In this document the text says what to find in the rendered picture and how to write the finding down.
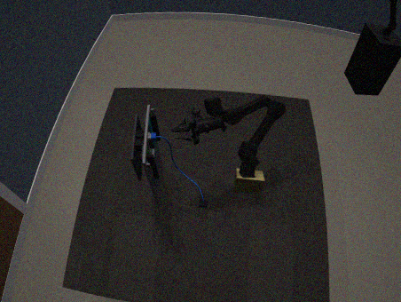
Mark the blue network cable with plug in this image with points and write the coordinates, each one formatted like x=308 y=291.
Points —
x=153 y=136

